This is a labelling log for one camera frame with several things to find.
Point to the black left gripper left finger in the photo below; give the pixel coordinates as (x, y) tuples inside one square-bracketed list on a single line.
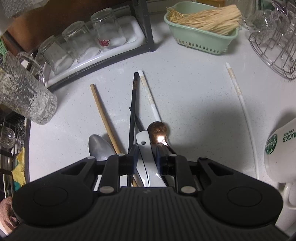
[(116, 166)]

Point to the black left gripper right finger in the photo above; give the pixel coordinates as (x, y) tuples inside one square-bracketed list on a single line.
[(178, 167)]

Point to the copper spoon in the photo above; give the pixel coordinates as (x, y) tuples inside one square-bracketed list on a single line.
[(157, 131)]

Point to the silver metal spoon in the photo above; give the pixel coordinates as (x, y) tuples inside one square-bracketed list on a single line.
[(99, 148)]

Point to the black chopstick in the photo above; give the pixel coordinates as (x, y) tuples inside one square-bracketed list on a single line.
[(132, 111), (136, 122)]

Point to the wooden chopstick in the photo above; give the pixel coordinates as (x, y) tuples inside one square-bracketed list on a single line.
[(104, 119)]

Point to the white chopstick centre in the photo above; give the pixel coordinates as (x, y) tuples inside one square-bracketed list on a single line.
[(149, 95)]

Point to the white chopstick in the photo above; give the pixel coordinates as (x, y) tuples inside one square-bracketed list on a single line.
[(149, 95), (246, 115)]

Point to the yellow cloth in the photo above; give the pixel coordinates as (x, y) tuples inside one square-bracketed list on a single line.
[(19, 171)]

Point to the white Starbucks mug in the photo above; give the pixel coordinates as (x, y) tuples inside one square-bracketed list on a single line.
[(279, 159)]

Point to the white chopstick right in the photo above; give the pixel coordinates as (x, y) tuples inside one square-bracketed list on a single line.
[(246, 115)]

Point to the textured glass mug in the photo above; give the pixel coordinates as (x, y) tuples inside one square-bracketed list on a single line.
[(22, 92)]

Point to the upturned glass left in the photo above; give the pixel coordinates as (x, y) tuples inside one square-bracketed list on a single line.
[(55, 55)]

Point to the green plastic basket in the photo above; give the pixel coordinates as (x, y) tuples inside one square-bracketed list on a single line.
[(195, 38)]

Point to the upturned glass with red logo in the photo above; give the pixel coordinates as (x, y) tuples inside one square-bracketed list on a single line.
[(109, 33)]

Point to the upturned glass middle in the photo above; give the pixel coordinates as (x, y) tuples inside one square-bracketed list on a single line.
[(80, 41)]

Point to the bundle of straw sticks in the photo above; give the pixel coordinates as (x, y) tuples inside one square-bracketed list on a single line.
[(222, 21)]

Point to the white handled utensil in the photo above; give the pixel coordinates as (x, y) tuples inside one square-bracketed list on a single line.
[(154, 179)]

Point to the wire dish rack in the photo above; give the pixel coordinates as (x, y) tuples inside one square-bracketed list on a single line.
[(272, 36)]

